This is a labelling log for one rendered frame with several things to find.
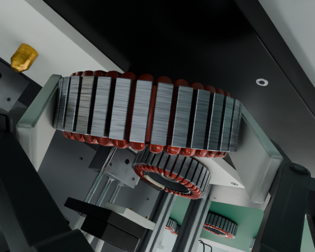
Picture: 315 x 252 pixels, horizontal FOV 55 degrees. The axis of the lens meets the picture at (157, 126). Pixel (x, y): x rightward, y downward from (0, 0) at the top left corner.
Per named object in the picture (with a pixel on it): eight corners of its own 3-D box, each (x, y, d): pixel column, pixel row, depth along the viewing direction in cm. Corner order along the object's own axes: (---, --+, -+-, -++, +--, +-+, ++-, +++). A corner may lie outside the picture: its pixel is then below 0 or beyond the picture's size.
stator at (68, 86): (38, 52, 13) (27, 139, 13) (282, 91, 14) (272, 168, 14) (74, 85, 24) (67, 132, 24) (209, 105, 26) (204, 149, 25)
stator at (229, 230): (193, 210, 88) (188, 222, 87) (209, 208, 78) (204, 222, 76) (226, 226, 89) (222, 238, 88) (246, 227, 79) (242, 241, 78)
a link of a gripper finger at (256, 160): (270, 156, 14) (285, 158, 15) (231, 100, 21) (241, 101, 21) (251, 203, 16) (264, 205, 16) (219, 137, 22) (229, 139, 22)
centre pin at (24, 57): (24, 41, 30) (8, 61, 29) (40, 54, 31) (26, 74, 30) (18, 46, 32) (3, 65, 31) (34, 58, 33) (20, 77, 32)
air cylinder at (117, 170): (116, 141, 52) (101, 170, 50) (146, 162, 56) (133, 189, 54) (101, 141, 56) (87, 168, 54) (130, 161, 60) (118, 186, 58)
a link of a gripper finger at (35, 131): (33, 182, 14) (16, 181, 14) (61, 117, 20) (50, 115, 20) (33, 126, 13) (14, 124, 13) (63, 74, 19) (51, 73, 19)
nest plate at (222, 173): (183, 123, 35) (179, 132, 35) (248, 180, 43) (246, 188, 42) (114, 128, 47) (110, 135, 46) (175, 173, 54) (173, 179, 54)
